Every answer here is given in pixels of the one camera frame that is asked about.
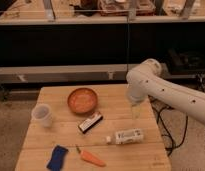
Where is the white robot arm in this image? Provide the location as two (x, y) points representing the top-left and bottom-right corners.
(126, 58), (205, 125)

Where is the black whiteboard eraser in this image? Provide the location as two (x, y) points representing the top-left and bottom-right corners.
(78, 112), (103, 134)

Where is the orange wooden bowl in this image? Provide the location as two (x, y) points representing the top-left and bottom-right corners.
(67, 88), (98, 115)

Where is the translucent pusher tool tip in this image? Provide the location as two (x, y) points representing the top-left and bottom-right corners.
(131, 104), (141, 119)

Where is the white plastic bottle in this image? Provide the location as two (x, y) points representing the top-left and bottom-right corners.
(106, 128), (144, 145)

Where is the orange toy carrot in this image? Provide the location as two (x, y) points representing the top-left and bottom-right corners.
(76, 147), (106, 167)

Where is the blue sponge cloth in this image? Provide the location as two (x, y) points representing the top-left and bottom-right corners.
(46, 145), (68, 171)

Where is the grey metal shelf rail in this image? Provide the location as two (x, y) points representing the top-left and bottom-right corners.
(0, 62), (205, 84)

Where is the black cable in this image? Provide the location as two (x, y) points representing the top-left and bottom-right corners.
(151, 98), (189, 157)

